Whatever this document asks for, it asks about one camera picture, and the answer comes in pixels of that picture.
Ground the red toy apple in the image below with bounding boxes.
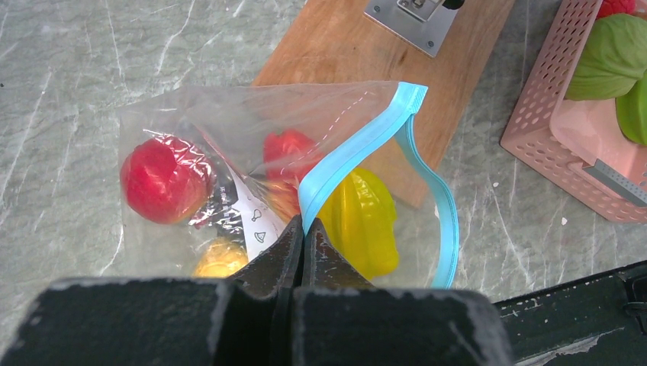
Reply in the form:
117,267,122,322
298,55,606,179
120,134,216,225

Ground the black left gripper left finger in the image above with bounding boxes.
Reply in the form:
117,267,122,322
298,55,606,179
230,215,304,298

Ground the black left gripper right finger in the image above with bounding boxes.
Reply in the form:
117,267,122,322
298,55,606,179
301,218,373,289

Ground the pink perforated plastic basket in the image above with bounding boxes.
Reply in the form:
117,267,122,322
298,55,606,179
501,1,646,223

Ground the clear zip top bag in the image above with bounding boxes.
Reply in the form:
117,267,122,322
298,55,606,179
117,81,459,288

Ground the green toy cabbage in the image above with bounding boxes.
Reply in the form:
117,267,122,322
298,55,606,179
565,14,646,101

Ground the wooden cutting board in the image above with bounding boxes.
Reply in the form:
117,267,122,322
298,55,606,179
254,1,513,169

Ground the red orange toy mango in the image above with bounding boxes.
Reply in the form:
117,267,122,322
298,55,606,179
263,129,323,223

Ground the yellow toy walnut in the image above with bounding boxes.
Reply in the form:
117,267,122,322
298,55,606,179
193,237,249,278

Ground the metal hinge bracket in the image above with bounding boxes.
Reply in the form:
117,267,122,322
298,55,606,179
364,0,465,57

